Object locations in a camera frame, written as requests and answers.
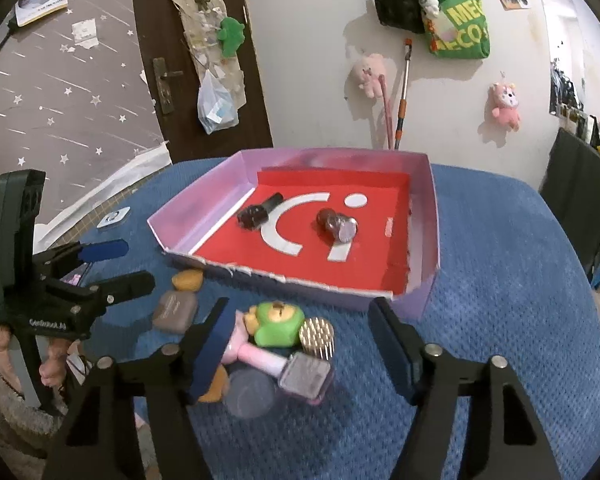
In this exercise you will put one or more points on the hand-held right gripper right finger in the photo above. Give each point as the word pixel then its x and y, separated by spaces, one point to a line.
pixel 387 347

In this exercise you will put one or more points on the white torn sticker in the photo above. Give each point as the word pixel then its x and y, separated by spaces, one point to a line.
pixel 85 31

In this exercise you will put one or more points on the clear plastic cup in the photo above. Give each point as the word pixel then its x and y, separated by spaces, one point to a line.
pixel 250 392

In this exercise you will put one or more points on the orange brown lump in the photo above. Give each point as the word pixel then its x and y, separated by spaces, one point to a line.
pixel 215 390

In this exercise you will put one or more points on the green plush toy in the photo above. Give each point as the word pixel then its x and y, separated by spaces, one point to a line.
pixel 230 35

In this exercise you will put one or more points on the pink and red cardboard box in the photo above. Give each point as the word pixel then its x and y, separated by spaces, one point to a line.
pixel 380 240

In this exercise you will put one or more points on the grey brown rounded case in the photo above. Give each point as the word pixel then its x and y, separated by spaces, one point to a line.
pixel 174 311

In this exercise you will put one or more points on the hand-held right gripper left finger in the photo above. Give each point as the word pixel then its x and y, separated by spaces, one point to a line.
pixel 214 347

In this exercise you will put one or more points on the white square badge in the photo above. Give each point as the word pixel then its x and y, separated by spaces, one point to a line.
pixel 113 217

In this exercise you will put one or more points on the clear plastic bag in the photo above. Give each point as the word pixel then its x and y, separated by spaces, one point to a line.
pixel 216 105

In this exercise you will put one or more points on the pink bear plush toy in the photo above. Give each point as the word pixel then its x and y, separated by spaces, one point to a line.
pixel 506 106

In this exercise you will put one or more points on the green hooded capybara toy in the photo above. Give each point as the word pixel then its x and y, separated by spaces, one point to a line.
pixel 276 324

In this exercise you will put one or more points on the torn paper layers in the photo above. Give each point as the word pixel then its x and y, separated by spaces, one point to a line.
pixel 205 25

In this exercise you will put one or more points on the dark red bottle silver cap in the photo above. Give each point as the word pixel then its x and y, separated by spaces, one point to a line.
pixel 337 224

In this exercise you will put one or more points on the pale pink plush toy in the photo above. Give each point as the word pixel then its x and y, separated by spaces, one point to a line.
pixel 367 74

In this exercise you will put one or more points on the gold studded cylinder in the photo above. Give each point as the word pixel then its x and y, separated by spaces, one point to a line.
pixel 317 341

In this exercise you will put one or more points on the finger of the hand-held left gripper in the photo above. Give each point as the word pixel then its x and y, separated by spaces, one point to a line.
pixel 130 285
pixel 105 250

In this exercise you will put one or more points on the thin pink stick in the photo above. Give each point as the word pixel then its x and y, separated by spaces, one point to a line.
pixel 387 110

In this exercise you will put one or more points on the black chair back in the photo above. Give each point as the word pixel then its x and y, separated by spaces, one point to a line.
pixel 582 200

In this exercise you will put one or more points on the green tote bag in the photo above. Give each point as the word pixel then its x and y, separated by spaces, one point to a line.
pixel 462 25

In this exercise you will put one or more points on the dark brown door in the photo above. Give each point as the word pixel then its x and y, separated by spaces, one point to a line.
pixel 155 25

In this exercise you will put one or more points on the pink cap nail polish bottle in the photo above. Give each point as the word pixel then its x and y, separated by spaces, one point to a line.
pixel 290 367

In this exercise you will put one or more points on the white plastic sheet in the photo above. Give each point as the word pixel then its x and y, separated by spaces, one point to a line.
pixel 105 185

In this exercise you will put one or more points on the person's left hand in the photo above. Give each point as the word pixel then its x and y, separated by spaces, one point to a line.
pixel 60 362

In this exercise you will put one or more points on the metal pole orange grip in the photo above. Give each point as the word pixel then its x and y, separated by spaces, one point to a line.
pixel 403 90

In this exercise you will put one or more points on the orange round sponge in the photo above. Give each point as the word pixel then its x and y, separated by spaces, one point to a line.
pixel 187 280

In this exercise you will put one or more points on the person's left forearm fuzzy sleeve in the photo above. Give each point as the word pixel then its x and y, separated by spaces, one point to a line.
pixel 10 412

